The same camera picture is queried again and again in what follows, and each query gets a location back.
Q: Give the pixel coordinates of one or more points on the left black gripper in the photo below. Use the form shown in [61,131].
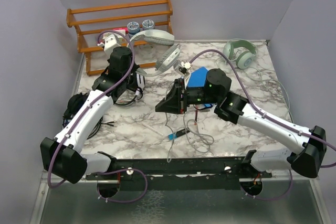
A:
[135,67]

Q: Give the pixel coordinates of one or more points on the mint green headphones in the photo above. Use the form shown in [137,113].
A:
[241,52]

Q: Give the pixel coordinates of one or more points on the blue black highlighter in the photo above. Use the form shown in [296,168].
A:
[178,134]

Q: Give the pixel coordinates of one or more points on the wooden shelf rack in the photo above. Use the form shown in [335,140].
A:
[91,21]

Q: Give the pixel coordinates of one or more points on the left blue white jar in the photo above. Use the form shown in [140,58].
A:
[133,27]

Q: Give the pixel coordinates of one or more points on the right blue white jar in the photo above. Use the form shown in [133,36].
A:
[148,24]

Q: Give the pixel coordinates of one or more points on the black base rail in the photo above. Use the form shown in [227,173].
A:
[180,173]

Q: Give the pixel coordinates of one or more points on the black blue headphones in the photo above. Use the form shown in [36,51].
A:
[74,105]

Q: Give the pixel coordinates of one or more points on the blue white jar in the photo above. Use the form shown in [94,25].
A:
[148,24]
[133,27]

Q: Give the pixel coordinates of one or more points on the white red box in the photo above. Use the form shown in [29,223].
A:
[122,33]

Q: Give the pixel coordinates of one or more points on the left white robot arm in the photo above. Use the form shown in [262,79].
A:
[62,155]

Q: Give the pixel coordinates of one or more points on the blue notebook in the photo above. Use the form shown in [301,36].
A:
[197,79]

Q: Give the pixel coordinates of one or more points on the red pen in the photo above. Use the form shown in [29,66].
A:
[196,117]

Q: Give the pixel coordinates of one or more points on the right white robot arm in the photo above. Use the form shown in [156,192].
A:
[304,148]

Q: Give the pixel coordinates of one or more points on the black white headphones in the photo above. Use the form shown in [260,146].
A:
[136,90]

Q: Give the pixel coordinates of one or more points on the white stick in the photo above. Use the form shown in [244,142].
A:
[153,129]

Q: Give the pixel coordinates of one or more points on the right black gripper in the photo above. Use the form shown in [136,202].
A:
[173,103]

